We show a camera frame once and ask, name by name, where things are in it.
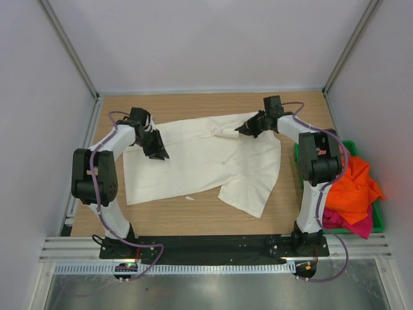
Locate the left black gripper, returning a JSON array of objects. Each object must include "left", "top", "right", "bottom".
[{"left": 136, "top": 129, "right": 169, "bottom": 160}]

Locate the cream white t shirt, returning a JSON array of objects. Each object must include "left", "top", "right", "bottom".
[{"left": 123, "top": 112, "right": 281, "bottom": 218}]

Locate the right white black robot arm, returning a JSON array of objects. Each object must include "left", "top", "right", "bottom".
[{"left": 236, "top": 96, "right": 348, "bottom": 258}]

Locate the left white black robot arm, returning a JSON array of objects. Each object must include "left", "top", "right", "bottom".
[{"left": 71, "top": 107, "right": 169, "bottom": 258}]

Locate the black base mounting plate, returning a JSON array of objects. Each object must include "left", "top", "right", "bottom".
[{"left": 92, "top": 234, "right": 330, "bottom": 264}]

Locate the orange t shirt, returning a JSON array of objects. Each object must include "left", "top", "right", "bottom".
[{"left": 325, "top": 156, "right": 386, "bottom": 225}]

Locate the magenta t shirt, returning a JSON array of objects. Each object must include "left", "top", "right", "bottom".
[{"left": 323, "top": 206, "right": 374, "bottom": 240}]

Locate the green plastic bin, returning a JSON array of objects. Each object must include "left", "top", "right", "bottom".
[{"left": 294, "top": 139, "right": 386, "bottom": 234}]

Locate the white slotted cable duct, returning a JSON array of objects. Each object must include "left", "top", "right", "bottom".
[{"left": 54, "top": 262, "right": 296, "bottom": 276}]

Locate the aluminium front frame rail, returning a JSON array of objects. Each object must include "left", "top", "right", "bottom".
[{"left": 39, "top": 233, "right": 392, "bottom": 262}]

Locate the right aluminium corner post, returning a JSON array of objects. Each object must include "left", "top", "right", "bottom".
[{"left": 322, "top": 0, "right": 382, "bottom": 98}]

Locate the aluminium corner post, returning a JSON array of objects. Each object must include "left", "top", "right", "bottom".
[
  {"left": 37, "top": 0, "right": 99, "bottom": 101},
  {"left": 322, "top": 0, "right": 382, "bottom": 98}
]

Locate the left aluminium corner post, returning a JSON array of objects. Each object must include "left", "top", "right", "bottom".
[{"left": 37, "top": 0, "right": 99, "bottom": 101}]

